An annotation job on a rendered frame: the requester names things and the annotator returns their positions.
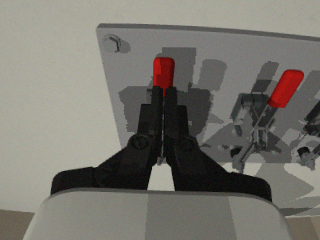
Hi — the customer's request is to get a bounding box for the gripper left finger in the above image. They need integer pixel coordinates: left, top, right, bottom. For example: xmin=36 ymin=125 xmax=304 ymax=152
xmin=50 ymin=86 xmax=163 ymax=195

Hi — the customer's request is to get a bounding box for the grey fixture plate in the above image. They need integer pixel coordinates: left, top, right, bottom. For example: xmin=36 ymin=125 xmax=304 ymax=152
xmin=95 ymin=23 xmax=320 ymax=163

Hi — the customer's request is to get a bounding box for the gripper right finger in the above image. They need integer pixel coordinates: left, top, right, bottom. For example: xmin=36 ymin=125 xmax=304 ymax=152
xmin=163 ymin=87 xmax=272 ymax=202

